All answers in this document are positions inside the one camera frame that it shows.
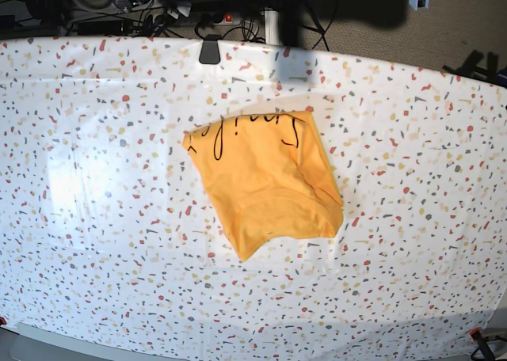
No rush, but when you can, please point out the yellow T-shirt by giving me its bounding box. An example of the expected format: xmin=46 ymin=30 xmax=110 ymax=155
xmin=183 ymin=111 xmax=344 ymax=261

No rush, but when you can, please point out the terrazzo patterned tablecloth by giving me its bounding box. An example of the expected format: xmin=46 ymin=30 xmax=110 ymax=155
xmin=1 ymin=37 xmax=506 ymax=360

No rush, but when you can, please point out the black camera stand pole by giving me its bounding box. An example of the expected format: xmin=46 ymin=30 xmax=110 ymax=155
xmin=277 ymin=0 xmax=303 ymax=48

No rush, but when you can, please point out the red-tipped clamp right corner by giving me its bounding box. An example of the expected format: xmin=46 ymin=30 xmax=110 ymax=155
xmin=469 ymin=328 xmax=496 ymax=361

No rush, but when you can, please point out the black cable bundle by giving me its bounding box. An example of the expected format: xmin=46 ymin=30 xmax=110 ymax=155
xmin=39 ymin=0 xmax=341 ymax=51

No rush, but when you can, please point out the white power strip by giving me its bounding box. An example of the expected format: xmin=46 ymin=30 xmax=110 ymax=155
xmin=175 ymin=12 xmax=242 ymax=27

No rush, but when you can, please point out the white metal pole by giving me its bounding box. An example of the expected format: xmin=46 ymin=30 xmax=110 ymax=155
xmin=264 ymin=9 xmax=280 ymax=46

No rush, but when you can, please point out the black table clamp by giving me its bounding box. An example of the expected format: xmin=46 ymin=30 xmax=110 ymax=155
xmin=199 ymin=34 xmax=221 ymax=65

